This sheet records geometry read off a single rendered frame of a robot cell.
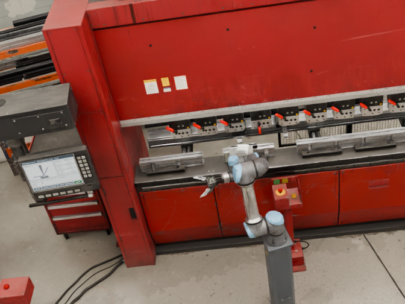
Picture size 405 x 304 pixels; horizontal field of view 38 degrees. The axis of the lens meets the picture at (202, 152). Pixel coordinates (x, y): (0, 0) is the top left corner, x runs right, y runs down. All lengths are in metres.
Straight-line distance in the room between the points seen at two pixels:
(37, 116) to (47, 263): 2.06
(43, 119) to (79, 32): 0.58
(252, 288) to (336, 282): 0.66
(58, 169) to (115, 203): 0.79
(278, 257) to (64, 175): 1.55
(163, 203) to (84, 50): 1.52
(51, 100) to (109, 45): 0.57
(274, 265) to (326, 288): 0.74
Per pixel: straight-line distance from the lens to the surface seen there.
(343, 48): 4.10
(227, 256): 5.08
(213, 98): 4.20
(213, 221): 4.87
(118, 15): 3.88
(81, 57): 3.84
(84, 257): 5.40
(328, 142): 4.56
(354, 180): 4.71
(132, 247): 4.97
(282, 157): 4.57
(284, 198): 4.39
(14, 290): 4.32
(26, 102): 3.82
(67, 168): 3.96
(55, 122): 3.76
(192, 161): 4.58
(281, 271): 4.28
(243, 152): 4.46
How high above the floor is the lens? 3.89
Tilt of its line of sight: 40 degrees down
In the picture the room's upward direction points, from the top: 11 degrees counter-clockwise
